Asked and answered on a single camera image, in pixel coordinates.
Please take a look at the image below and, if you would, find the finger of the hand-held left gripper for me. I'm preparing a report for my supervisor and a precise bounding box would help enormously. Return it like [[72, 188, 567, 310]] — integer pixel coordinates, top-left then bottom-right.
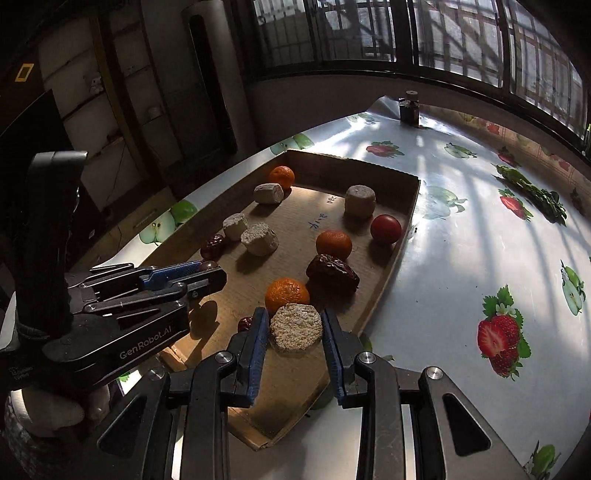
[[82, 268, 228, 320], [89, 261, 206, 291]]

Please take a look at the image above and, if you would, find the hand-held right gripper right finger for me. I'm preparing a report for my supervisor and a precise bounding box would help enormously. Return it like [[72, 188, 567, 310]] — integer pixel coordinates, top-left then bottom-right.
[[320, 307, 532, 480]]

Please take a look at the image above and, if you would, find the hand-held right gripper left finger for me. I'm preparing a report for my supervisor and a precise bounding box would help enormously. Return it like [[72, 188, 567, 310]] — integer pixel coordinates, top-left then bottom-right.
[[97, 307, 271, 480]]

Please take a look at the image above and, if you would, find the round rice cake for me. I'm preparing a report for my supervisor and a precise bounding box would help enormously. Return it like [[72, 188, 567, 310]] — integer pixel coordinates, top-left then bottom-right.
[[270, 303, 323, 355]]

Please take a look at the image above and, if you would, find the orange tangerine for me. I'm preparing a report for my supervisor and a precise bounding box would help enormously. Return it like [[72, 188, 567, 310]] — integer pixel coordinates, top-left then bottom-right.
[[316, 230, 353, 260], [265, 277, 311, 315], [269, 165, 296, 191]]

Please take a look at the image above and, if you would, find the beige cake piece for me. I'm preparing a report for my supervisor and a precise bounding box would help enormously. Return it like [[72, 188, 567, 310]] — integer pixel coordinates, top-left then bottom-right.
[[344, 185, 378, 219], [253, 183, 285, 206], [222, 213, 250, 241], [241, 222, 280, 257]]

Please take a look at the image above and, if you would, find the large dark brown date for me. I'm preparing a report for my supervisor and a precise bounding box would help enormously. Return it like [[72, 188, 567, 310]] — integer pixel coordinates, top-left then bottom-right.
[[305, 254, 361, 293]]

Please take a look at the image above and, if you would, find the brown cardboard tray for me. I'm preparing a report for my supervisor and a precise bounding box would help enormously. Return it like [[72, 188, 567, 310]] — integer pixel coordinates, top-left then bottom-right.
[[137, 148, 423, 450]]

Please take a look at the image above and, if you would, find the beige cake piece top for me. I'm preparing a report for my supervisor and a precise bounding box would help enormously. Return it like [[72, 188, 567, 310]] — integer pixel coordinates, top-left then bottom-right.
[[253, 183, 285, 206]]

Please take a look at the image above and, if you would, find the person's left forearm patterned sleeve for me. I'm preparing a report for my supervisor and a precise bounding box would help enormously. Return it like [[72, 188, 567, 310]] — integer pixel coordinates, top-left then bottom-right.
[[2, 392, 61, 480]]

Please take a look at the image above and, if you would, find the person's left hand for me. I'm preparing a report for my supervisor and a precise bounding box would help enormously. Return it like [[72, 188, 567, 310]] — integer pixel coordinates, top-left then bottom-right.
[[23, 381, 112, 432]]

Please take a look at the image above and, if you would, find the dark flat screen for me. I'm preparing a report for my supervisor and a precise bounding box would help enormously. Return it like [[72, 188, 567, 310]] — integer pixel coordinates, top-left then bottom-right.
[[0, 90, 64, 155]]

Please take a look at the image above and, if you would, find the fruit print tablecloth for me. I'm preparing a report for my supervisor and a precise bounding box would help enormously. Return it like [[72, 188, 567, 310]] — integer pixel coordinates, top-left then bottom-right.
[[115, 95, 591, 480]]

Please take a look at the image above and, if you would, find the white standing air conditioner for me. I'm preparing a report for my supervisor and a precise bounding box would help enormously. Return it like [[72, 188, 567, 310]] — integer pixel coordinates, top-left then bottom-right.
[[182, 0, 239, 156]]

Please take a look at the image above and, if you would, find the dark bottle with cork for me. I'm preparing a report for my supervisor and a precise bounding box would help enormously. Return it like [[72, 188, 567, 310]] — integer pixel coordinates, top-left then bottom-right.
[[398, 90, 422, 126]]

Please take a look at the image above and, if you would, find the green leafy vegetable bunch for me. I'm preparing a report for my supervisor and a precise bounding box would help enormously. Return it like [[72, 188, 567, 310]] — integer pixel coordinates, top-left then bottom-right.
[[494, 164, 568, 226]]

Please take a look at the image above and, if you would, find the window with metal bars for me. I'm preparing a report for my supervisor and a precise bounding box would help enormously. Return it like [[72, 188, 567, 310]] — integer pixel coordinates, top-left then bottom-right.
[[249, 0, 591, 139]]

